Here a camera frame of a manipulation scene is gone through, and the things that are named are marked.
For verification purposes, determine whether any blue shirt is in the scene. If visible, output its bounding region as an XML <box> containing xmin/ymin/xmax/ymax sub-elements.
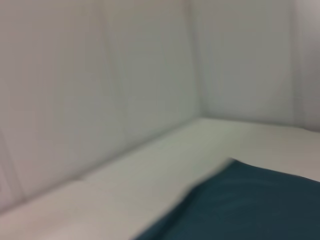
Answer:
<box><xmin>136</xmin><ymin>158</ymin><xmax>320</xmax><ymax>240</ymax></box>

